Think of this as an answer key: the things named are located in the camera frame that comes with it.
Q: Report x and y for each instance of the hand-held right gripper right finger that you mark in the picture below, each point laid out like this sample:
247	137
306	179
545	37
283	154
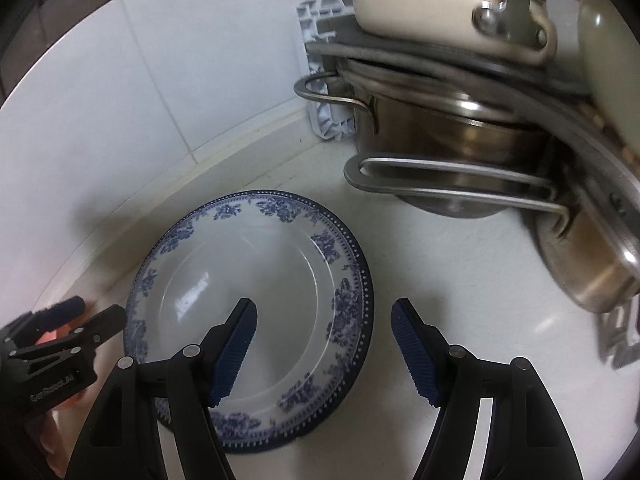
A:
412	355

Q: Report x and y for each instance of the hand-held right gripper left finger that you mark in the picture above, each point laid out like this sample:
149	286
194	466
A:
232	355

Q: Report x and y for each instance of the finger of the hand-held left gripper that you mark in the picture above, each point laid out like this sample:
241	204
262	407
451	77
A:
60	310
102	322

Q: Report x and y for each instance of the person's left hand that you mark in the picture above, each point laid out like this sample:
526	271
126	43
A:
57	430

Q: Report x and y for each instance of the white plastic pot rack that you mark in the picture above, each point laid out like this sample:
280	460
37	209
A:
320	15

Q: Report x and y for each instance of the cream kettle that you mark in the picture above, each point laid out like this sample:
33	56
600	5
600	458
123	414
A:
610	60

